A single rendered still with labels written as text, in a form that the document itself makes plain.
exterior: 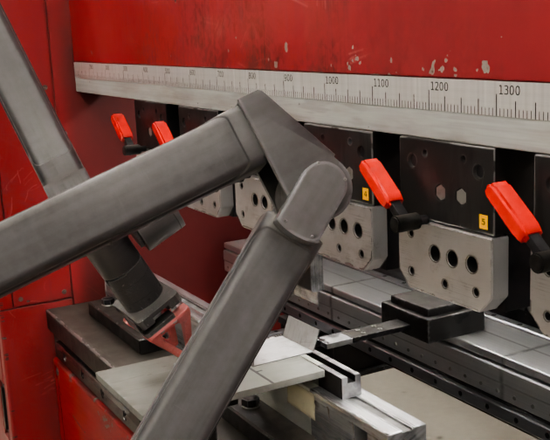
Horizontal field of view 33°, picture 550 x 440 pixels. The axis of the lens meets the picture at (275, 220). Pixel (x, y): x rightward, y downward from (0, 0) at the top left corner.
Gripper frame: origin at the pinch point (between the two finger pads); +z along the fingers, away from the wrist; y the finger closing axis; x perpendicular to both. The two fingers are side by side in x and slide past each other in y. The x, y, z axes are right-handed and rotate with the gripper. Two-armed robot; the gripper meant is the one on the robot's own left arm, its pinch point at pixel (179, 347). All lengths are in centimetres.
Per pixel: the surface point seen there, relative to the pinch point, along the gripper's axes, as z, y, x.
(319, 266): 0.5, -6.8, -21.0
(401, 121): -21.0, -31.7, -28.3
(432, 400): 175, 158, -93
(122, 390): -1.5, -1.8, 9.5
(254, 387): 5.7, -10.8, -3.4
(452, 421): 172, 139, -88
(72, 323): 17, 69, 4
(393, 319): 20.2, -0.1, -29.5
